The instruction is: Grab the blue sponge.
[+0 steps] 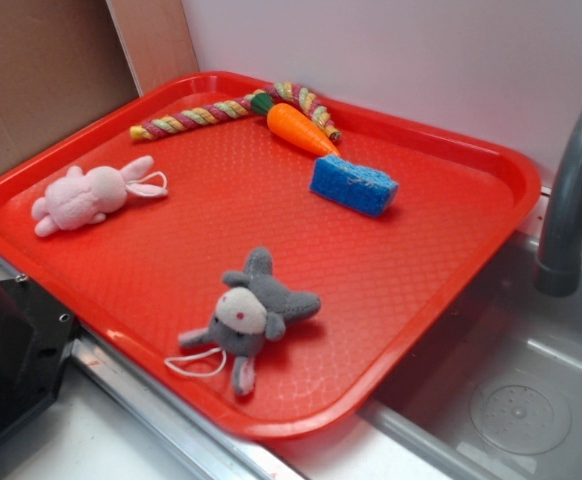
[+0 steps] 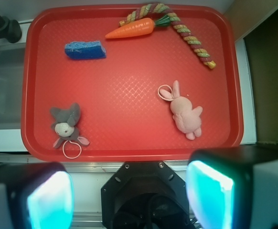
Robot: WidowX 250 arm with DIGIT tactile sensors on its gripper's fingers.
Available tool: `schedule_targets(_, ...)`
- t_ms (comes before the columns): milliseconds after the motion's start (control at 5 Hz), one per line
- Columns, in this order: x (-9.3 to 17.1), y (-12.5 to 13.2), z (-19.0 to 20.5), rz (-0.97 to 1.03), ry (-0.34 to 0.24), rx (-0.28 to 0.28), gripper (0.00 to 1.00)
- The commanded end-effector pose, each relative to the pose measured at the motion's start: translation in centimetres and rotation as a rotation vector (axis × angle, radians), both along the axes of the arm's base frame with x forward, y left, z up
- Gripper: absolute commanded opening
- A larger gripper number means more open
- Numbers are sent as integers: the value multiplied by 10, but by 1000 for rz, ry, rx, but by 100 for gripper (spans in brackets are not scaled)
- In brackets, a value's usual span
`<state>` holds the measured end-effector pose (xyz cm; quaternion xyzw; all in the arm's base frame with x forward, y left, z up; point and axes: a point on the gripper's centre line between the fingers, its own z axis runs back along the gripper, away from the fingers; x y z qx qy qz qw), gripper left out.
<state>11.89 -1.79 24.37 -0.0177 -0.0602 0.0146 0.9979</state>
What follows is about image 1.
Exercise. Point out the blue sponge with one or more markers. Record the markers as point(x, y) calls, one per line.
point(363, 189)

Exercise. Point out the red plastic tray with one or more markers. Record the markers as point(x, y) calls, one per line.
point(153, 269)

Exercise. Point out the grey plush donkey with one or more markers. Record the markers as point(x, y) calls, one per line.
point(256, 309)

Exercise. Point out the orange toy carrot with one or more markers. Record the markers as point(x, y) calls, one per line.
point(292, 126)

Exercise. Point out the pink plush bunny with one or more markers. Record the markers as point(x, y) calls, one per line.
point(82, 198)

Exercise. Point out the grey toy faucet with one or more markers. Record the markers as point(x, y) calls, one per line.
point(559, 258)

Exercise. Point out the grey plastic sink basin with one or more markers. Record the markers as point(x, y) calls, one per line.
point(493, 390)

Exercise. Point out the brown cardboard panel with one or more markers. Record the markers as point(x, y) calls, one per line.
point(65, 64)

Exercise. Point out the multicolour braided rope toy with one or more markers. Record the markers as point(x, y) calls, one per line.
point(299, 97)

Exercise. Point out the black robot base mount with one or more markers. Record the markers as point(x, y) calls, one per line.
point(36, 332)

